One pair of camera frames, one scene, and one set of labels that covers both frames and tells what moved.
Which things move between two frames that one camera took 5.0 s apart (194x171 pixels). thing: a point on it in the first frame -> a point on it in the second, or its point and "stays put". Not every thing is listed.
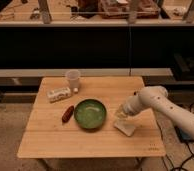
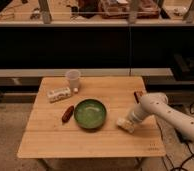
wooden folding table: x=82 y=117 stays put
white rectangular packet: x=58 y=94 stays put
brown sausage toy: x=67 y=114 stays put
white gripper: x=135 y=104 -> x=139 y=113
